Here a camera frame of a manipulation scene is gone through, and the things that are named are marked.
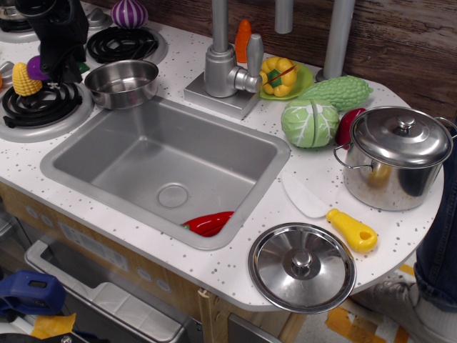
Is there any steel pot lid on pot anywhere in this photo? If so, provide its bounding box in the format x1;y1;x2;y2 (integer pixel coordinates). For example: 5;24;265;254
351;106;453;168

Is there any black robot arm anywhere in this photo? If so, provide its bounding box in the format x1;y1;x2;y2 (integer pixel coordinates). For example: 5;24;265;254
15;1;89;84

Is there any purple striped toy onion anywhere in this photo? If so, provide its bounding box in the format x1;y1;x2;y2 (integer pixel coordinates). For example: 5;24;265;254
111;0;149;29

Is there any small steel pan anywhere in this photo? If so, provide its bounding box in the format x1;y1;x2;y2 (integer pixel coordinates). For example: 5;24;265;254
84;59;159;110

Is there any grey pole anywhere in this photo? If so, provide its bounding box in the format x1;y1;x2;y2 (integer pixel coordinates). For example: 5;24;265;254
316;0;356;82
275;0;293;34

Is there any yellow handled toy knife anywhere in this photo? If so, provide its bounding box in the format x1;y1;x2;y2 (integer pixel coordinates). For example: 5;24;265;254
281;171;378;253

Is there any grey stove knob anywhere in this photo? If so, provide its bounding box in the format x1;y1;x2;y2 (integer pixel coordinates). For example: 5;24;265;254
0;61;14;78
86;8;113;31

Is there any large steel pot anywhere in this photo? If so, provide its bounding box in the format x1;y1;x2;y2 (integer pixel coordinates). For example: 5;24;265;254
333;116;457;212

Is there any stove burner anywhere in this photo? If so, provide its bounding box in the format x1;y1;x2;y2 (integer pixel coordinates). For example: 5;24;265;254
86;26;168;69
1;18;39;44
1;83;94;143

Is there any grey toy faucet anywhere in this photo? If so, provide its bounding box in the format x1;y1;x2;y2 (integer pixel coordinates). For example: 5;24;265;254
184;1;263;120

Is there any grey oven door handle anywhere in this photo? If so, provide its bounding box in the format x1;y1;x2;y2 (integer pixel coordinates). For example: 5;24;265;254
24;240;204;342

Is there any white sneaker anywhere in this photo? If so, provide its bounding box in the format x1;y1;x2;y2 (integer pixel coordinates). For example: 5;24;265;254
351;274;456;342

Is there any green toy bitter gourd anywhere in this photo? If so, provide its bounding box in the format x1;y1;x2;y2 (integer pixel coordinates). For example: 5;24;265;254
297;76;373;111

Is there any green toy cabbage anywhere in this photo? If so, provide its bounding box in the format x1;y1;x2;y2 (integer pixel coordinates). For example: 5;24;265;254
281;100;339;149

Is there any light green plastic plate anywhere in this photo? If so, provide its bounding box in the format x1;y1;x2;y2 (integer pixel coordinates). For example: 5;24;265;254
260;62;314;101

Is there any grey toy sink basin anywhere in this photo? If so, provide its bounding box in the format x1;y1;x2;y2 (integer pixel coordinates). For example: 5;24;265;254
40;97;290;250

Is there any front stove burner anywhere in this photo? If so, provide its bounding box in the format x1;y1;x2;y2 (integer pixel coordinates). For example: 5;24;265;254
1;83;94;143

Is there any grey pole middle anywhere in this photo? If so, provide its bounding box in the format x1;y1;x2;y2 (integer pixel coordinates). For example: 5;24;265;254
275;0;293;34

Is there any orange toy carrot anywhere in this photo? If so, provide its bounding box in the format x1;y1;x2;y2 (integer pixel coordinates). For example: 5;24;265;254
234;19;252;63

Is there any grey stove knob left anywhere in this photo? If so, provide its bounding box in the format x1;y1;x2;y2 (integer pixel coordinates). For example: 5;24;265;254
0;61;14;78

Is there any loose steel lid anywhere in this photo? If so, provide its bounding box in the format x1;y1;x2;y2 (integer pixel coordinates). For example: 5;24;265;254
248;222;356;314

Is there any grey stove knob rear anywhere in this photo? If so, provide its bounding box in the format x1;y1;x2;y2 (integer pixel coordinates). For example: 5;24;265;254
86;8;113;31

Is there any purple toy eggplant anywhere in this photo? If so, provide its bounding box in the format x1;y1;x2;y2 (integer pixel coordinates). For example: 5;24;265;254
26;55;90;81

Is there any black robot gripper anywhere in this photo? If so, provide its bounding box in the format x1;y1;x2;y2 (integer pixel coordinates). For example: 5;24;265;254
24;1;89;83

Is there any red toy chili pepper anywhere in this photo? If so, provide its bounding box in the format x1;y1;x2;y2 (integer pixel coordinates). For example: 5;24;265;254
181;212;233;237

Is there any yellow toy bell pepper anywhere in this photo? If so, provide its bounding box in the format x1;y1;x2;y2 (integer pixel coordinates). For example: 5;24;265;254
259;56;298;98

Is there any grey pole right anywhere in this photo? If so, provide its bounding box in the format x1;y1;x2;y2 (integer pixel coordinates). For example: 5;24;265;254
316;0;356;82

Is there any back left stove burner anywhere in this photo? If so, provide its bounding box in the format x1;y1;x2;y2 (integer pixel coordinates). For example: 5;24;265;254
1;18;39;44

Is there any back right stove burner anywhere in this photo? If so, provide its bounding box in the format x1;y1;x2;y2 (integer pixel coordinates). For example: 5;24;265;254
86;26;168;69

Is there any yellow toy corn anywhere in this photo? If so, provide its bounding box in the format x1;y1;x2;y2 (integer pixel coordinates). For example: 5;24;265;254
12;62;43;96

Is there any person leg in jeans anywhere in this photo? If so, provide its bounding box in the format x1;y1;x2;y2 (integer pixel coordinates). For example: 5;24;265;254
413;121;457;314

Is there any steel pot on back burner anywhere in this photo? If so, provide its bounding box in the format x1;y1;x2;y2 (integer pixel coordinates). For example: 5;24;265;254
0;0;25;21

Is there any blue clamp handle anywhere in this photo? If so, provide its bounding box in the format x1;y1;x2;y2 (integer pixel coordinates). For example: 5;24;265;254
1;270;66;315

